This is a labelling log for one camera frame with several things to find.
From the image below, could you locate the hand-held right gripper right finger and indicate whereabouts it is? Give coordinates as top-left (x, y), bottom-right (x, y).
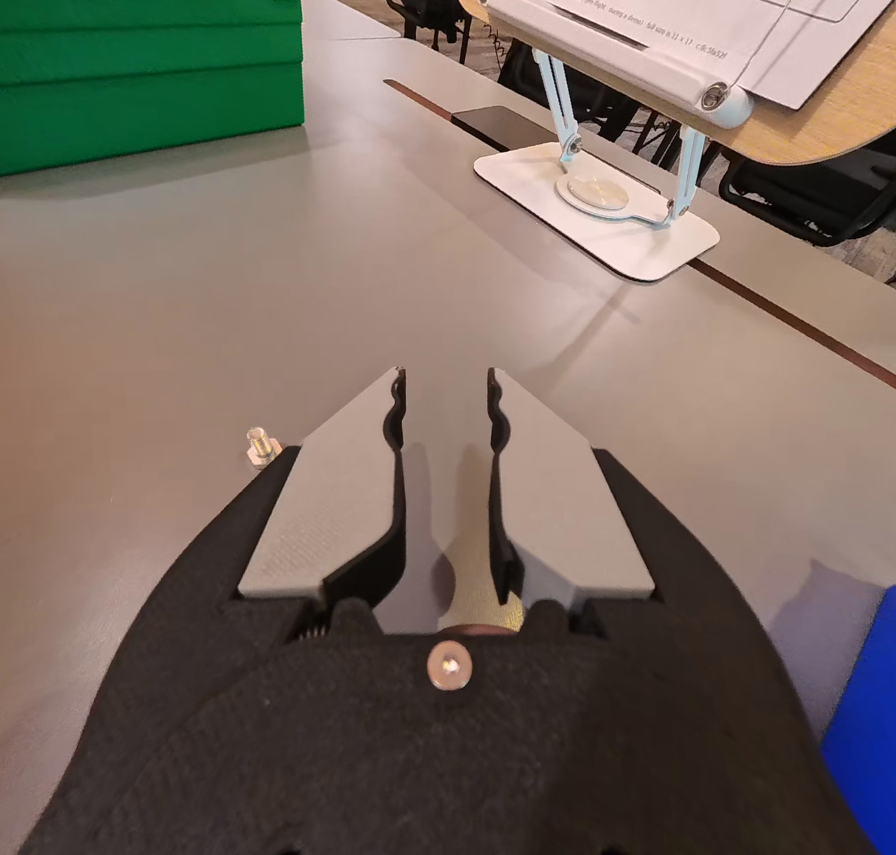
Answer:
top-left (486, 366), bottom-right (657, 605)

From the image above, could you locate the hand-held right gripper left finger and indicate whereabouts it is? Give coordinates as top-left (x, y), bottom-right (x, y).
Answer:
top-left (237, 366), bottom-right (408, 610)

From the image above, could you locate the white and wood document stand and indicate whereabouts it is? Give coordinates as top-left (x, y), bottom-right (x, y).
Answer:
top-left (451, 0), bottom-right (896, 284)

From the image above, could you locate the blue plastic bin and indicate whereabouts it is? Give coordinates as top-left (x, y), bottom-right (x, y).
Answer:
top-left (819, 585), bottom-right (896, 855)

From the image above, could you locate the black chair base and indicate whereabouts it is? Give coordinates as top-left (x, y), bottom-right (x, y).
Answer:
top-left (717, 127), bottom-right (896, 249)

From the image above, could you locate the green plastic bin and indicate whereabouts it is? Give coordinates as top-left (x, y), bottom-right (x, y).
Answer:
top-left (0, 0), bottom-right (305, 177)

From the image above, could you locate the printed instruction sheet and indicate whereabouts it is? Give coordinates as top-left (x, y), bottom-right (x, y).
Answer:
top-left (483, 0), bottom-right (896, 111)

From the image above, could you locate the black office chair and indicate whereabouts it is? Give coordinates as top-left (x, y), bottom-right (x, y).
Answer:
top-left (384, 0), bottom-right (477, 65)

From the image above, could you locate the black table cable cover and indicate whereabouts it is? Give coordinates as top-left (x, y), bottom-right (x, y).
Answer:
top-left (451, 106), bottom-right (554, 153)

